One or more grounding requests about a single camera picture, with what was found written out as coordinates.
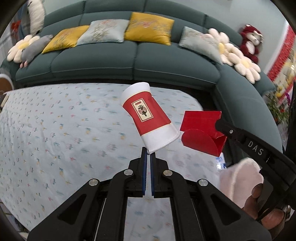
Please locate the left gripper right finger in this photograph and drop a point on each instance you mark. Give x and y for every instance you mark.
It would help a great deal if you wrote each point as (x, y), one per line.
(199, 210)

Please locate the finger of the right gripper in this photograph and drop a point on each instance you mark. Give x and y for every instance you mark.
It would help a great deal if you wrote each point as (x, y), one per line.
(268, 157)

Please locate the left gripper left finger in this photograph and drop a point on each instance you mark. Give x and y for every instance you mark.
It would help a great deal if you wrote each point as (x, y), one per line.
(97, 210)

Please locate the red paper box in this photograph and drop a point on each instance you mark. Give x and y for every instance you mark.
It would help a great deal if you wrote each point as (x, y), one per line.
(199, 132)

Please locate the red white paper cup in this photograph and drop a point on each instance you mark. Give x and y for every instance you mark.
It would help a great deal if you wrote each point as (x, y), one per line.
(153, 125)

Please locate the person's right hand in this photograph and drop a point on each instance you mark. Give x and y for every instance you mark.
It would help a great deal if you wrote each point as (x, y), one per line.
(273, 219)

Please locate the potted flowers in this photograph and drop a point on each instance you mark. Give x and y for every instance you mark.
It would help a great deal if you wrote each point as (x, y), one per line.
(278, 102)

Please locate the daisy flower pillow right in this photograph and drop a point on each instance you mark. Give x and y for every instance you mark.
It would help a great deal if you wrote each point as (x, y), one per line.
(228, 51)

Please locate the daisy flower pillow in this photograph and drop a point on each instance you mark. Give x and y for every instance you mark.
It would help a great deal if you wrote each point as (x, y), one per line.
(228, 51)
(14, 54)

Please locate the red white teddy bear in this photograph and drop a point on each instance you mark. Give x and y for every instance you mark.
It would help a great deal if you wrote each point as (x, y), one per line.
(252, 39)

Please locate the light grey cushion right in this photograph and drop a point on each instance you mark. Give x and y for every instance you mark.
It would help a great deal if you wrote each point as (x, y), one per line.
(200, 43)

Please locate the light grey cushion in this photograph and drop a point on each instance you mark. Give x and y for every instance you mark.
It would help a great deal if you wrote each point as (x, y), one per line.
(200, 43)
(102, 31)

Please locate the brown round stool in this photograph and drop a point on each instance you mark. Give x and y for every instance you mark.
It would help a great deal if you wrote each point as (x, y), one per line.
(5, 84)

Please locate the dark green sectional sofa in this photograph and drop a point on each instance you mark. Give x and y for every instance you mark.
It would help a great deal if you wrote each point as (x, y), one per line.
(241, 102)

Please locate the grey plush toy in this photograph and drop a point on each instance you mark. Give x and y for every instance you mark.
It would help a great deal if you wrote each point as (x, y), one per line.
(34, 49)

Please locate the yellow cushion left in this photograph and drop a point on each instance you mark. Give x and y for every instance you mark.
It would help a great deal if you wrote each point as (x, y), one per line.
(65, 39)

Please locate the yellow cushion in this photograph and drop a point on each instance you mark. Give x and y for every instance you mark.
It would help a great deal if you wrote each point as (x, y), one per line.
(65, 39)
(149, 28)

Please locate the daisy flower pillow left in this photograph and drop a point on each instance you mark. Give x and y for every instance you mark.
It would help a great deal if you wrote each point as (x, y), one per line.
(14, 54)

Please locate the yellow cushion centre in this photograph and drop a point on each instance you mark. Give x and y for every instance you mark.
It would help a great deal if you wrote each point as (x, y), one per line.
(149, 28)

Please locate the light grey cushion centre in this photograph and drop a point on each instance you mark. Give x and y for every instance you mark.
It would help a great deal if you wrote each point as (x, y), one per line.
(102, 31)

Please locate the white plush toy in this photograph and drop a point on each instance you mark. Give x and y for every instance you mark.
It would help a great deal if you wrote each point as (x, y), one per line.
(36, 12)

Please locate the red decorated wall panel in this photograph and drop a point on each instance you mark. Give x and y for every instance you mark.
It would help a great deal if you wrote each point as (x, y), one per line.
(282, 73)

